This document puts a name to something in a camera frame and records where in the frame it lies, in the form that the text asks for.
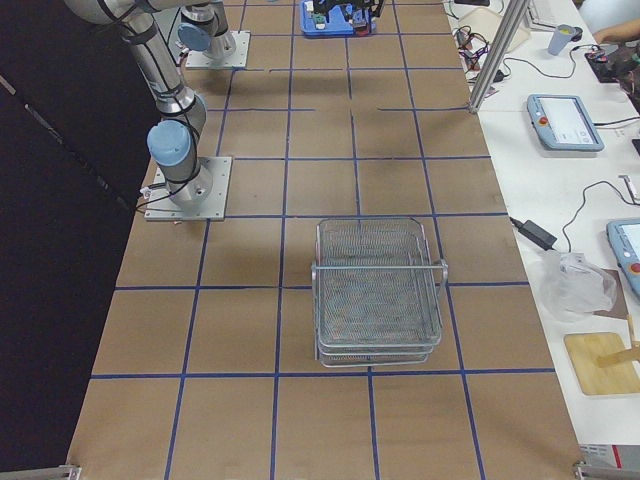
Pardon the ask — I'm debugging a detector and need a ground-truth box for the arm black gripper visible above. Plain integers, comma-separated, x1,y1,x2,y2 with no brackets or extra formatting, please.
346,0,385,18
312,0,350,19

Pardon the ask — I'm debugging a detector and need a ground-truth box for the aluminium frame post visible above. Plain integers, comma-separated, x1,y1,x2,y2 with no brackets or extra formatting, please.
468,0,530,114

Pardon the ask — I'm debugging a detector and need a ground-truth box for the wooden board stand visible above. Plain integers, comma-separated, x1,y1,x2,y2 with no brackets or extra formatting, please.
564,315,639,396

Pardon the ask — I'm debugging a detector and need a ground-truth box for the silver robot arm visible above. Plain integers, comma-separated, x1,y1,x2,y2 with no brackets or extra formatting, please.
69,1,383,217
178,1,370,61

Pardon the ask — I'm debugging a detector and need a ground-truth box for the blue plastic tray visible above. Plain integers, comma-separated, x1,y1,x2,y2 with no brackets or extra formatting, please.
298,1,376,37

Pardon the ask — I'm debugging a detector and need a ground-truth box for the black power adapter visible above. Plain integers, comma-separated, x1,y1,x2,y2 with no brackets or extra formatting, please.
511,218,557,251

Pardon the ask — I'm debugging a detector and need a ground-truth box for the far teach pendant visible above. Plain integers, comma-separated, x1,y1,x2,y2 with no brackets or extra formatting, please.
526,94,605,153

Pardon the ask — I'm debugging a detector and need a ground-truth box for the grey blue cup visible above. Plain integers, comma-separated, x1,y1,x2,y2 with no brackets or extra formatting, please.
547,24,576,56

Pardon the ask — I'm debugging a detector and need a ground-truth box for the clear plastic bag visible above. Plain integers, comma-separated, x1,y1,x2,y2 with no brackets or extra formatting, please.
539,250,618,314

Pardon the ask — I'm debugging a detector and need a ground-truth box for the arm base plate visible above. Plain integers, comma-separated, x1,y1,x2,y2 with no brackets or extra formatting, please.
185,30,251,70
143,157,232,221

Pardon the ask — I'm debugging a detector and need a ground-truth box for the teach pendant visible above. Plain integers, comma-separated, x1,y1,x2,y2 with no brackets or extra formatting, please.
606,218,640,297
526,94,605,153

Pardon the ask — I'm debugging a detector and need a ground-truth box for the wire mesh shelf rack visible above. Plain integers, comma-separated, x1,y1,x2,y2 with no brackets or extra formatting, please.
311,217,448,368

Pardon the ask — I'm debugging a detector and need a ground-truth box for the near teach pendant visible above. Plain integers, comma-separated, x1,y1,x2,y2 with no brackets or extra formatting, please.
606,218,640,297

